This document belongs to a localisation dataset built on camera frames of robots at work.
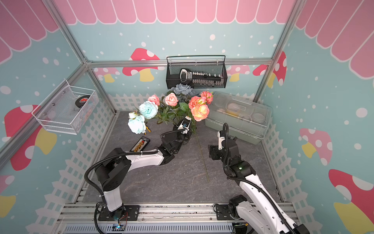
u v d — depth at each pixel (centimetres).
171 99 62
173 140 63
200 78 88
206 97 62
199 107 57
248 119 93
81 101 78
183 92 76
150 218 74
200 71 92
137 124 54
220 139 68
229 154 56
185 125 67
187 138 68
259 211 45
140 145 100
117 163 54
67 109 74
